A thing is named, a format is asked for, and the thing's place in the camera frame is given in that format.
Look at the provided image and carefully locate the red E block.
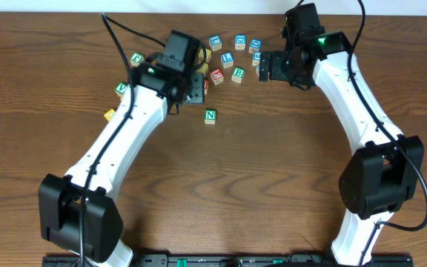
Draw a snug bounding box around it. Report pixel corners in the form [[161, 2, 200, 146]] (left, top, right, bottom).
[[210, 68, 225, 85]]

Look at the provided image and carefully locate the green N block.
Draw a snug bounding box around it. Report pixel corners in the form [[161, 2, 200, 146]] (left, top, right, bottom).
[[204, 109, 217, 125]]

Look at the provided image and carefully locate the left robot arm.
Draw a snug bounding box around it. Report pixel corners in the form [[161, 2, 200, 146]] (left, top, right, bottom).
[[39, 30, 205, 266]]

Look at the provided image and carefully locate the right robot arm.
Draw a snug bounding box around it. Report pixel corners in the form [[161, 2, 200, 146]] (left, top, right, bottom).
[[259, 2, 426, 266]]

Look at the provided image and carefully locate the red U block upper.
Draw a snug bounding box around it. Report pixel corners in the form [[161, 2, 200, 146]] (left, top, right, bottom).
[[203, 79, 209, 95]]

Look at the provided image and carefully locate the blue 5 block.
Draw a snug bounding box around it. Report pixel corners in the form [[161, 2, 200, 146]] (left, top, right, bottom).
[[252, 51, 261, 66]]

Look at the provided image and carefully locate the yellow S block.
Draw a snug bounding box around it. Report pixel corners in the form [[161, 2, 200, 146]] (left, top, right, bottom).
[[196, 63, 209, 77]]

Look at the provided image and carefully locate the green B block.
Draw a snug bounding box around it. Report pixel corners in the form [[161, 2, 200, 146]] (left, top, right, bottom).
[[231, 67, 245, 83]]

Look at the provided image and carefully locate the yellow C block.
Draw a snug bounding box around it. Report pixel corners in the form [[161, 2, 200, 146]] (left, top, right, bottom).
[[198, 49, 212, 63]]

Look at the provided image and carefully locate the blue D block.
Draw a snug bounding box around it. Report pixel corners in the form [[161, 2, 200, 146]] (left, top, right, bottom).
[[234, 35, 246, 50]]

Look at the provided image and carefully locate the blue L block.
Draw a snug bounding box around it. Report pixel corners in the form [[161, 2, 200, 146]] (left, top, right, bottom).
[[221, 52, 234, 68]]

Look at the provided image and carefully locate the blue block top row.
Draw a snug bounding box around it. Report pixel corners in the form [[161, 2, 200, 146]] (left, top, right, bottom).
[[208, 35, 222, 52]]

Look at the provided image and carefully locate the green V block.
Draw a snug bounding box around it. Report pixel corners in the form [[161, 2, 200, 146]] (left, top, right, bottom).
[[114, 82, 128, 98]]

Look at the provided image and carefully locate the yellow block far left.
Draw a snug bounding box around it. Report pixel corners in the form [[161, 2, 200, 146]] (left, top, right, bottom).
[[104, 109, 116, 122]]

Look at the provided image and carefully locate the right black cable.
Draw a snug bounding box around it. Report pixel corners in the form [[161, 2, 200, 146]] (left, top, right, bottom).
[[346, 0, 427, 233]]

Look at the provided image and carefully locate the black cable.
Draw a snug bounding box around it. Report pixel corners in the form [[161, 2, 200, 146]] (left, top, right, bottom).
[[76, 13, 166, 267], [346, 0, 427, 233]]

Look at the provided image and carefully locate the left black cable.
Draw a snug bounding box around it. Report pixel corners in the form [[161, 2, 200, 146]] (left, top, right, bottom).
[[76, 13, 166, 267]]

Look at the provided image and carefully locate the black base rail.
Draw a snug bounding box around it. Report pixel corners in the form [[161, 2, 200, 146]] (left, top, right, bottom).
[[42, 254, 414, 267]]

